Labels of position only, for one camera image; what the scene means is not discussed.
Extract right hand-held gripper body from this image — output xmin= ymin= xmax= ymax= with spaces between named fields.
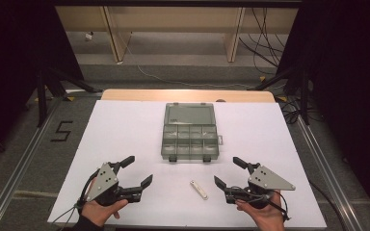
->
xmin=224 ymin=163 xmax=297 ymax=210

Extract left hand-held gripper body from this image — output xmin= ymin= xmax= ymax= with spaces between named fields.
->
xmin=85 ymin=161 xmax=143 ymax=207

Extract person's left hand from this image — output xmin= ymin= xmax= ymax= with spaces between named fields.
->
xmin=80 ymin=178 xmax=130 ymax=228

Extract person's right hand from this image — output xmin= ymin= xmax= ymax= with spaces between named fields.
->
xmin=235 ymin=191 xmax=287 ymax=231

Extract small white bar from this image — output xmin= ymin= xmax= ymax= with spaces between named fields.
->
xmin=189 ymin=179 xmax=209 ymax=201

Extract white table sheet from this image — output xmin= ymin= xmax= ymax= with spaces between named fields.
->
xmin=46 ymin=99 xmax=328 ymax=229

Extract clear plastic compartment box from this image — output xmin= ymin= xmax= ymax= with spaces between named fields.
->
xmin=160 ymin=101 xmax=225 ymax=164

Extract black metal stand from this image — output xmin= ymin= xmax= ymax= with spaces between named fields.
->
xmin=252 ymin=62 xmax=312 ymax=126
xmin=34 ymin=65 xmax=97 ymax=128

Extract black curtain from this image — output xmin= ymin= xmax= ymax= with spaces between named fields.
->
xmin=276 ymin=0 xmax=370 ymax=225
xmin=0 ymin=0 xmax=85 ymax=165

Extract light wooden shelf unit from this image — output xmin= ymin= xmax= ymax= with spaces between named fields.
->
xmin=55 ymin=5 xmax=301 ymax=64

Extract left gripper grey cable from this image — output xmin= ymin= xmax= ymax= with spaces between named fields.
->
xmin=50 ymin=168 xmax=101 ymax=226

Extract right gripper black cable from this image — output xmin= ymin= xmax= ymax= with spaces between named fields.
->
xmin=264 ymin=190 xmax=292 ymax=222

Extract aluminium floor rail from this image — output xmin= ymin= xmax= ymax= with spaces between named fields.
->
xmin=0 ymin=92 xmax=66 ymax=231
xmin=297 ymin=114 xmax=365 ymax=231

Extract black floor cable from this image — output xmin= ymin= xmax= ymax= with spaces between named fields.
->
xmin=307 ymin=179 xmax=349 ymax=231

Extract black cables beside stand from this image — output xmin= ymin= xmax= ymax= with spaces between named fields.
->
xmin=277 ymin=94 xmax=322 ymax=125

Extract bundle of black cables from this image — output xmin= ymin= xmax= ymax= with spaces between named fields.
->
xmin=238 ymin=7 xmax=287 ymax=69

